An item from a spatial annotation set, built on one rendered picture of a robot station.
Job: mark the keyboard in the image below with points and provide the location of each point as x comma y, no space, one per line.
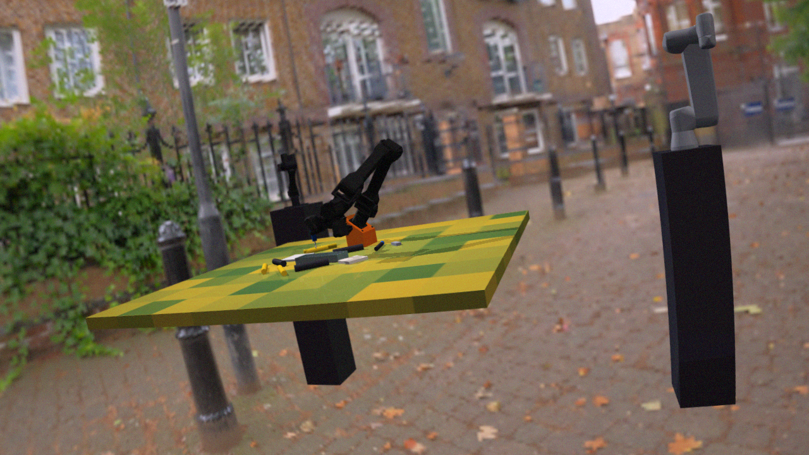
332,256

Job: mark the white square pad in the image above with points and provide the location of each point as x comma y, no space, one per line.
353,259

